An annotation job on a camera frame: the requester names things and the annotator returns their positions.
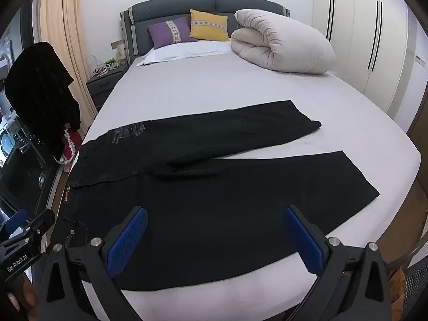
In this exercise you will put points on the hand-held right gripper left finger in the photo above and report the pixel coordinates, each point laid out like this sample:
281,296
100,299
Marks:
128,240

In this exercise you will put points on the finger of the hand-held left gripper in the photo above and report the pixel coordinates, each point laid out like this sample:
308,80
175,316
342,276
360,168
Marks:
13,220
41,220

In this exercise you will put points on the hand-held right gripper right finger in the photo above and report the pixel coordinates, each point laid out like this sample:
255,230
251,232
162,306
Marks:
302,240

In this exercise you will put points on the black pants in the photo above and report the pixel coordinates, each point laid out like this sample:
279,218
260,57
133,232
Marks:
200,207

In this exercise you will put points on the person's left hand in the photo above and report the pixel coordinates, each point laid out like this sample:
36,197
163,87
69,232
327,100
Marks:
26,294

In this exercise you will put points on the pink bag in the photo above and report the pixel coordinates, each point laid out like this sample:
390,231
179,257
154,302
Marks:
72,147

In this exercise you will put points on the black mesh chair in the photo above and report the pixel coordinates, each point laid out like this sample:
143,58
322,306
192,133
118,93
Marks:
416,284

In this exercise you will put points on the black jacket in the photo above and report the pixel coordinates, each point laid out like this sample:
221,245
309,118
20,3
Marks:
40,90

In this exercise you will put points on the dark grey nightstand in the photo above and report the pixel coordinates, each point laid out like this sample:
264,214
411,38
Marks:
100,87

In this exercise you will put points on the bed with lilac sheet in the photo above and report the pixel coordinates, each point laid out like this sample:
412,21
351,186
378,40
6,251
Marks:
217,83

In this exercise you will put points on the rolled cream duvet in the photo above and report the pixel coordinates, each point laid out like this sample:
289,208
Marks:
284,46

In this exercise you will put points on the white pillow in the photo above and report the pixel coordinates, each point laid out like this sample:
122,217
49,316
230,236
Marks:
187,52

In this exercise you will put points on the beige curtain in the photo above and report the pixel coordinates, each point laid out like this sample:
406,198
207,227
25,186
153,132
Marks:
63,23

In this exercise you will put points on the purple cushion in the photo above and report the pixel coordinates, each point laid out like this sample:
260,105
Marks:
160,33

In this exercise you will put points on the white wardrobe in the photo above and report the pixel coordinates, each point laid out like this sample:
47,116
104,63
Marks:
354,23

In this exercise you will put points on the yellow cushion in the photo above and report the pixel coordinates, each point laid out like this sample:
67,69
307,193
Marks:
209,30

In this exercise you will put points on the grey padded headboard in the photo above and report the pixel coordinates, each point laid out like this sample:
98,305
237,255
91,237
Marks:
214,3

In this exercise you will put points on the wall socket panel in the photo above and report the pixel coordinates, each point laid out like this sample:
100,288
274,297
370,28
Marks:
119,52

